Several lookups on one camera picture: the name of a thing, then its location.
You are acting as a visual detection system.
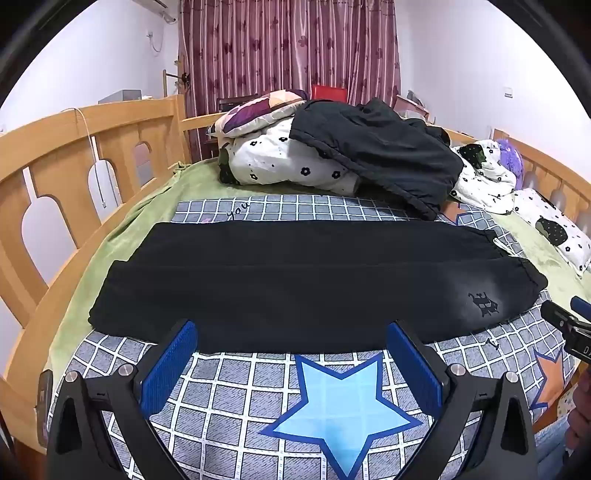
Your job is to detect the purple patterned pillow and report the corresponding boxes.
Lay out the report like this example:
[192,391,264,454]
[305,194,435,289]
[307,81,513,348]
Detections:
[205,89,309,138]

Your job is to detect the grey box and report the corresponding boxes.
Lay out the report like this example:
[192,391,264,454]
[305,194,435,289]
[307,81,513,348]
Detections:
[98,89,153,104]

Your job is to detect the wooden bed frame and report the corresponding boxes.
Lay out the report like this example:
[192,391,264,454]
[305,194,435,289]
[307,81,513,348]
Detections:
[0,95,591,455]

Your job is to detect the white flowered quilt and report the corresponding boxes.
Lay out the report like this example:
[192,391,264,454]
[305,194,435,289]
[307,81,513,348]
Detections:
[217,115,518,215]

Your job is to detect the green bed sheet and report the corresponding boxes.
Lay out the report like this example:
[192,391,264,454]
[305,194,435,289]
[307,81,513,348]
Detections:
[51,161,591,370]

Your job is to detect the grey checked star blanket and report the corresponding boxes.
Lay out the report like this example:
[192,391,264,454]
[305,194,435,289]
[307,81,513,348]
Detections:
[46,194,583,480]

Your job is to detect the black jacket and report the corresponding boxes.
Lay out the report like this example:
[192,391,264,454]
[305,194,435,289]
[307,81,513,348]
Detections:
[288,98,465,221]

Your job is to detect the maroon flowered curtain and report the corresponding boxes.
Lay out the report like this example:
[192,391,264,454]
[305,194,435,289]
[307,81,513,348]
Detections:
[178,0,402,162]

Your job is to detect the person's right hand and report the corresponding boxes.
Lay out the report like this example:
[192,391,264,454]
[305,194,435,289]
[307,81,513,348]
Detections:
[567,383,591,457]

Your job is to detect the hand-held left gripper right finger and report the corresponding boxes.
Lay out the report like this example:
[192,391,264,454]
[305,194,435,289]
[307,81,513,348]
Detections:
[387,319,539,480]

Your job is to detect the dark phone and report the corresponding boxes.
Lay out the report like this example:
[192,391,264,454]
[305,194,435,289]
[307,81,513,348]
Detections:
[37,369,54,448]

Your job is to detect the white flowered pillow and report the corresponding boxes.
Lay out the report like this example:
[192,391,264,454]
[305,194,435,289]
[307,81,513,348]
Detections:
[512,188,591,278]

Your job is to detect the wooden coat rack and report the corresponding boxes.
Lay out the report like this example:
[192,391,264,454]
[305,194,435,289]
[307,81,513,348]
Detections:
[161,55,192,100]

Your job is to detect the purple plush toy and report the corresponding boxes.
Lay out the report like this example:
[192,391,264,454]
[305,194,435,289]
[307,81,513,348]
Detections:
[496,137,525,178]

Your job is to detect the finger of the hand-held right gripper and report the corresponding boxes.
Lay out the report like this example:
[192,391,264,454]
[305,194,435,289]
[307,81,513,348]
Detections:
[540,295,591,333]

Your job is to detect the person's right forearm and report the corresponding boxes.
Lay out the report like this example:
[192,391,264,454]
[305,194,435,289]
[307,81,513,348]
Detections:
[534,413,583,480]

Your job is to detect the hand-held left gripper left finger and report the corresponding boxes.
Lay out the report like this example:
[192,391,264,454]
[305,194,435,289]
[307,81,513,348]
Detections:
[46,319,198,480]

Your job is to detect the black pants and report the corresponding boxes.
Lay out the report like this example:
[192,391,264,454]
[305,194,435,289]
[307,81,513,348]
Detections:
[88,220,549,355]

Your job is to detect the white air conditioner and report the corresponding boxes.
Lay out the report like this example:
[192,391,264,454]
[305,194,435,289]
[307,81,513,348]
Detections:
[136,0,178,24]

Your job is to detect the white charging cable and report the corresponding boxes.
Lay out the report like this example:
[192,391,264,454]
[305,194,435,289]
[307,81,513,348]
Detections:
[60,107,116,208]

